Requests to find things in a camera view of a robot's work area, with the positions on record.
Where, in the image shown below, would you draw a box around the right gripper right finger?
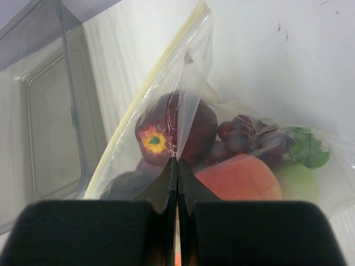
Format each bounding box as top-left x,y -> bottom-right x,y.
177,160 -> 346,265

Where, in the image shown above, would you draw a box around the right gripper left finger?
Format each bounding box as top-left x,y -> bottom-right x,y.
1,158 -> 178,265

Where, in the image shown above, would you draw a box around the clear zip top bag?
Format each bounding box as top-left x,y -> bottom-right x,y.
84,1 -> 354,219

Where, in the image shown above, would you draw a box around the fake peach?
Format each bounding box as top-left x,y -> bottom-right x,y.
195,155 -> 282,201

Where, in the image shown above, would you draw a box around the fake white radish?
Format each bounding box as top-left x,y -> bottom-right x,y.
272,162 -> 319,204

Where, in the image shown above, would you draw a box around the fake purple grapes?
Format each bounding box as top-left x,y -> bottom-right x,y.
205,114 -> 295,168

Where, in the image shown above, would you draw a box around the fake dark red apple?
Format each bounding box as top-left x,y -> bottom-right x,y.
135,91 -> 218,166

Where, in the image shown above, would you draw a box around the fake green leaf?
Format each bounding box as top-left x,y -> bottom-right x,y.
287,126 -> 330,169

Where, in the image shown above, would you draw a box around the grey transparent plastic container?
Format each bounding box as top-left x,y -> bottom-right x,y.
1,1 -> 107,234

